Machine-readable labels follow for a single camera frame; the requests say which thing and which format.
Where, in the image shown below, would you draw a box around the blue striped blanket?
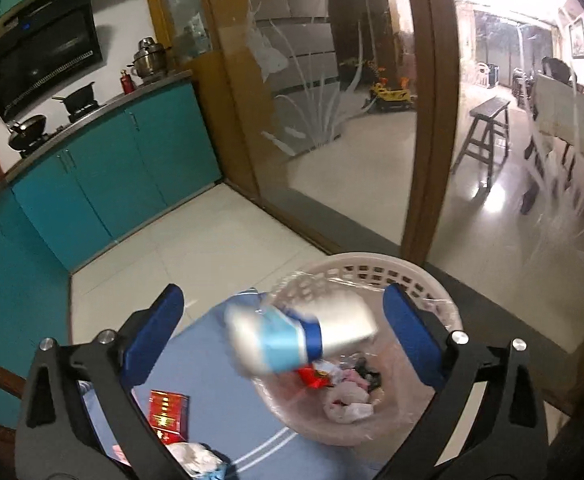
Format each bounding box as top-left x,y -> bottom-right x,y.
77,287 -> 323,480

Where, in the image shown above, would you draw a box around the black cooking pot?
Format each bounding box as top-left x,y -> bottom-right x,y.
52,81 -> 97,113

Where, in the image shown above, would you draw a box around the black plastic bag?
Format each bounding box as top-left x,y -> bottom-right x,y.
357,355 -> 384,391

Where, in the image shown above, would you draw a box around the red cardboard box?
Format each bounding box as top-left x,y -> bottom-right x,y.
148,390 -> 190,446

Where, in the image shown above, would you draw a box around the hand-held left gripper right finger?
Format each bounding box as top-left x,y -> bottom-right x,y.
377,282 -> 555,480

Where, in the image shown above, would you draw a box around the white plastic bag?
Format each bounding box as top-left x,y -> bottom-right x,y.
324,380 -> 375,423

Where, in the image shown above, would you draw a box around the black wok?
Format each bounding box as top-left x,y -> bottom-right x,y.
7,114 -> 48,152

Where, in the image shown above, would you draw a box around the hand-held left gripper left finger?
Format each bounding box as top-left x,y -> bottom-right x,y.
14,282 -> 188,480

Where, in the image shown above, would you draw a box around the etched glass sliding door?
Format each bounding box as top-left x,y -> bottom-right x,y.
144,0 -> 460,263
402,0 -> 584,411

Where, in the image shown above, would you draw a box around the black range hood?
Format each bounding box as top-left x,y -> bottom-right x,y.
0,0 -> 104,123

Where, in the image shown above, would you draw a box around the clear plastic bin liner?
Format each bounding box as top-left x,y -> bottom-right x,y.
252,270 -> 460,446

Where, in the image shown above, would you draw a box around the red and yellow wrapper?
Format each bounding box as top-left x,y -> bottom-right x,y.
297,366 -> 335,391

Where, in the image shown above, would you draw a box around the dining table with cloth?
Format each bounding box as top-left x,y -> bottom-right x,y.
532,72 -> 584,171

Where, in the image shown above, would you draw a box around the dark dining chair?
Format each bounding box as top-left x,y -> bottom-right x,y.
542,57 -> 578,86

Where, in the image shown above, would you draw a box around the white bottle with blue label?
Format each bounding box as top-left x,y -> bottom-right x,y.
223,287 -> 380,376

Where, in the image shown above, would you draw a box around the steel stockpot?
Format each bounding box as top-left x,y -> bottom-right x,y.
127,36 -> 168,83

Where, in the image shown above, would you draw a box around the crumpled white tissue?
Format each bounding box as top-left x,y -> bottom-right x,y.
164,441 -> 223,480

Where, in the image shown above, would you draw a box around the white plastic lattice basket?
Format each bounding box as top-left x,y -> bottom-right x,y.
249,252 -> 463,448

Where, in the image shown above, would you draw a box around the grey refrigerator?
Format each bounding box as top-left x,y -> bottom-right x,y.
247,0 -> 345,146

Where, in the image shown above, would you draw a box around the wooden bench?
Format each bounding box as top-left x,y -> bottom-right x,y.
452,97 -> 512,188

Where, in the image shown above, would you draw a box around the yellow toy car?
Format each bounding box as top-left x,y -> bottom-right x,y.
369,60 -> 418,113

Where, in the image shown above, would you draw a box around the gas stove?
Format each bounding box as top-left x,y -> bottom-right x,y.
19,100 -> 102,156

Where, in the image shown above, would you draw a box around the framed wall picture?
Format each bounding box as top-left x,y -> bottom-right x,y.
568,15 -> 584,58

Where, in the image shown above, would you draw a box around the teal base cabinets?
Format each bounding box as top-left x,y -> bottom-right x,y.
0,80 -> 223,426

